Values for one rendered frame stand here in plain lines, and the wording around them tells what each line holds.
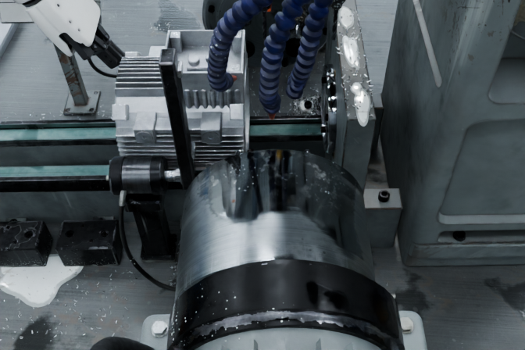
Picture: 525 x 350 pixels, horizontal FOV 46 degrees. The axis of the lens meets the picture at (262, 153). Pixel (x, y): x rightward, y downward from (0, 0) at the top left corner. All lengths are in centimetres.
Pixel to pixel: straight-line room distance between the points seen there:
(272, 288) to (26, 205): 81
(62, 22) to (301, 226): 48
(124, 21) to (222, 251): 100
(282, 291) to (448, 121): 46
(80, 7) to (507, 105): 63
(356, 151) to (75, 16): 46
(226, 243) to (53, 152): 58
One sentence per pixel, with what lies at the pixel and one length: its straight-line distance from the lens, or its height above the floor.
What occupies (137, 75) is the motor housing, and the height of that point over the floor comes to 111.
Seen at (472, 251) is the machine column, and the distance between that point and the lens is 108.
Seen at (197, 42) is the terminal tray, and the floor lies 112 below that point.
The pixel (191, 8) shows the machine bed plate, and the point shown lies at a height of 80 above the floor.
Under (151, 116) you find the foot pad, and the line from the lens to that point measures 95.
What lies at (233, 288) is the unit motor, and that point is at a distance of 44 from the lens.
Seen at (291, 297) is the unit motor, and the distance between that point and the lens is 42.
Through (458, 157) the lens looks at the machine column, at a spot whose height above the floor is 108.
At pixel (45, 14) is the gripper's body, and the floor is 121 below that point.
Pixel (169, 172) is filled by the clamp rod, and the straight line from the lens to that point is 94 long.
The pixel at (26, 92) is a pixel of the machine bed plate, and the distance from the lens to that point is 148.
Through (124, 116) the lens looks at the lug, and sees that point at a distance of 95.
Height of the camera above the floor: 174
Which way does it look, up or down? 49 degrees down
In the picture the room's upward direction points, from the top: 2 degrees counter-clockwise
